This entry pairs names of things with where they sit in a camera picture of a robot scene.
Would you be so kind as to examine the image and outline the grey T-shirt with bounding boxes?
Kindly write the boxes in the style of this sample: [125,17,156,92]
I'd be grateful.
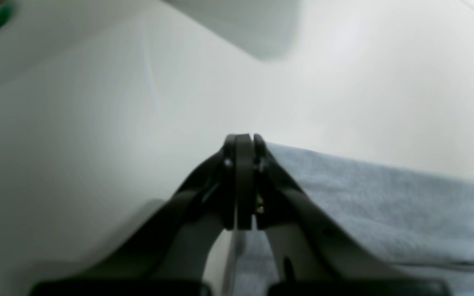
[221,142,474,296]

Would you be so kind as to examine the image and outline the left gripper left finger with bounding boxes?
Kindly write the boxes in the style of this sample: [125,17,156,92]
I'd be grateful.
[31,134,245,296]

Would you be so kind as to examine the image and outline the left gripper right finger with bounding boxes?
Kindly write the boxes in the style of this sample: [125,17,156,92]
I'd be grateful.
[245,134,451,296]

